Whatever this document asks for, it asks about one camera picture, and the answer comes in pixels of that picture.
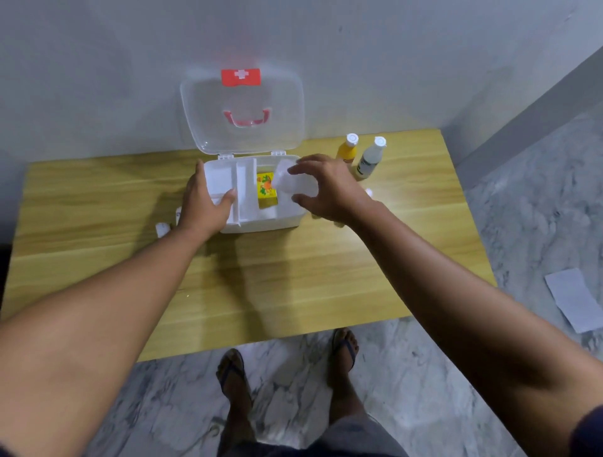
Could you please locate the dark left flip-flop sandal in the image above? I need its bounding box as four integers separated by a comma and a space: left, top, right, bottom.
215, 348, 253, 415

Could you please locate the plain white bandage roll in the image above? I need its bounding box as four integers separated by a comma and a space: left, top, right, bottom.
333, 188, 374, 229

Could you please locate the person's right foot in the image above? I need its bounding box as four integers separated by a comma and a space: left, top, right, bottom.
327, 329, 368, 424

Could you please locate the person's left foot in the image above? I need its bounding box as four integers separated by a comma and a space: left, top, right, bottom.
217, 350, 258, 457

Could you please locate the white first aid box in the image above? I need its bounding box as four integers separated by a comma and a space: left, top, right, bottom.
180, 65, 308, 234

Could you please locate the translucent white plastic pouch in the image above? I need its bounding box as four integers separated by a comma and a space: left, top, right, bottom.
272, 159, 320, 198

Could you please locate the person's right forearm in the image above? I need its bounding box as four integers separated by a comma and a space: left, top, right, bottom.
348, 202, 603, 457

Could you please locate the white paper sheet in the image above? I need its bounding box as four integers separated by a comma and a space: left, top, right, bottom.
544, 268, 603, 335

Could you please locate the person's left hand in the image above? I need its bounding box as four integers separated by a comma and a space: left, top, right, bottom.
177, 159, 238, 242

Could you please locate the white medicine bottle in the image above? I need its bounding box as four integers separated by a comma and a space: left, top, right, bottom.
353, 136, 387, 181

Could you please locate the person's right hand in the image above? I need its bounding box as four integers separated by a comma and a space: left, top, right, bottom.
287, 153, 378, 229

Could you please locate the navy right shirt sleeve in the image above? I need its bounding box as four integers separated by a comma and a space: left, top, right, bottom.
567, 404, 603, 457

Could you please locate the dark flip-flop sandal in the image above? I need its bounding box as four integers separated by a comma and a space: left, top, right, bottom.
215, 348, 253, 415
328, 328, 361, 377

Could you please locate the person's foot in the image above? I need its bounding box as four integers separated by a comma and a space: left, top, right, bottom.
327, 329, 368, 424
217, 350, 258, 457

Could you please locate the yellow medicine bottle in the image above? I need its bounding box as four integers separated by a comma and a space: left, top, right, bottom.
335, 133, 359, 166

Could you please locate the green yellow medicine box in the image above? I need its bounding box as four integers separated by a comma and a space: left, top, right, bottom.
256, 171, 278, 209

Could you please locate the person's left forearm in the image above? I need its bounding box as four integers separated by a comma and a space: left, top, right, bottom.
0, 225, 208, 457

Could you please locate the dark right flip-flop sandal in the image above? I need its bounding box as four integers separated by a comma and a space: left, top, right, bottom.
328, 328, 361, 377

